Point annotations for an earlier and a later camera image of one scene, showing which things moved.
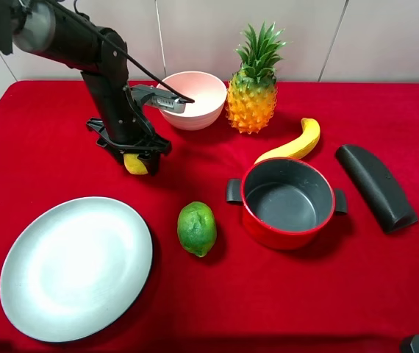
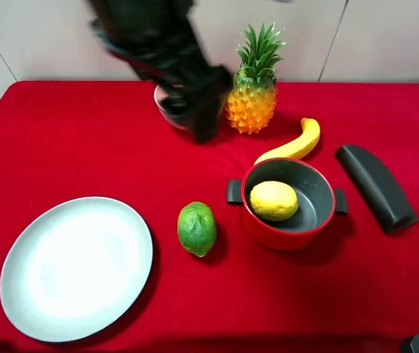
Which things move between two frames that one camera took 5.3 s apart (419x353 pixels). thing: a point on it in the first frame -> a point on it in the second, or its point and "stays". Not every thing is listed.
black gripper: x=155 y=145 -> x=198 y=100
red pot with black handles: x=287 y=204 stays
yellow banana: x=298 y=146 stays
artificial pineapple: x=252 y=101 stays
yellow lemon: x=133 y=165 -> x=274 y=200
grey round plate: x=76 y=269 stays
